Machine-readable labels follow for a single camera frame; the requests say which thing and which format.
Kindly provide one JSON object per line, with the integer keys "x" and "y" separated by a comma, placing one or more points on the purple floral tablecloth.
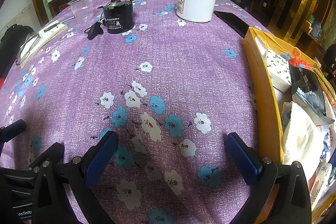
{"x": 170, "y": 56}

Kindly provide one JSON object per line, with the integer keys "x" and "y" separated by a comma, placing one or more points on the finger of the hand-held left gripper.
{"x": 13, "y": 129}
{"x": 50, "y": 154}

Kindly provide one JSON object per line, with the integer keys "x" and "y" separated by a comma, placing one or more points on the eyeglasses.
{"x": 25, "y": 47}

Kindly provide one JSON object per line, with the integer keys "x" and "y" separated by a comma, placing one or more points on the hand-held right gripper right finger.
{"x": 240, "y": 158}

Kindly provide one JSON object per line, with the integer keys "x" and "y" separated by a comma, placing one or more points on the black phone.
{"x": 233, "y": 22}

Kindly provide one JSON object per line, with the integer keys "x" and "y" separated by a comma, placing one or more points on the lined paper notebook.
{"x": 50, "y": 31}

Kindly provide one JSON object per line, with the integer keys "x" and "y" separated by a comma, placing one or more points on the black pen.
{"x": 50, "y": 27}

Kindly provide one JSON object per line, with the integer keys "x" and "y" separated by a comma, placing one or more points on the red bag with blue cloth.
{"x": 298, "y": 58}

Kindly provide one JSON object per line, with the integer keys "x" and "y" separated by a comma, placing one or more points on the black snack packet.
{"x": 307, "y": 87}

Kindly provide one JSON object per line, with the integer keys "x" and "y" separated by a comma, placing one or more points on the clear plastic cup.
{"x": 81, "y": 10}

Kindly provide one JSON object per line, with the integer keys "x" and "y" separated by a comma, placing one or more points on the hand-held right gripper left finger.
{"x": 101, "y": 158}

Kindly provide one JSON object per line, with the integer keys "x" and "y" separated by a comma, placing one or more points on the black electric motor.
{"x": 118, "y": 19}

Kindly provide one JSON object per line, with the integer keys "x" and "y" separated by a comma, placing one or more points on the white towel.
{"x": 299, "y": 134}

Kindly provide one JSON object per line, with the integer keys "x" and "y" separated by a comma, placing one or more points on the lemon print tissue pack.
{"x": 278, "y": 69}

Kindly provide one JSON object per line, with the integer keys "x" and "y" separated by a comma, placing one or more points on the black bag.
{"x": 13, "y": 43}

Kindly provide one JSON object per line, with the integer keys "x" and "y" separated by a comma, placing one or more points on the blue fluffy cloth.
{"x": 287, "y": 115}

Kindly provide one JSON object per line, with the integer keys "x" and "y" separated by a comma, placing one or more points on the yellow cardboard box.
{"x": 260, "y": 69}

